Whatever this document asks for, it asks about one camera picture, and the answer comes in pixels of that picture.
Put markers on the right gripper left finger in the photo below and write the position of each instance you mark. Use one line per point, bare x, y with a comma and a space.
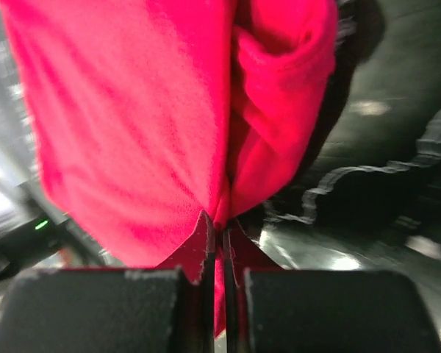
165, 309

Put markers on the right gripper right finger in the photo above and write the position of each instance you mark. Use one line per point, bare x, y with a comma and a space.
270, 309

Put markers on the red polo shirt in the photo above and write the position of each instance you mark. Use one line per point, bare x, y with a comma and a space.
147, 114

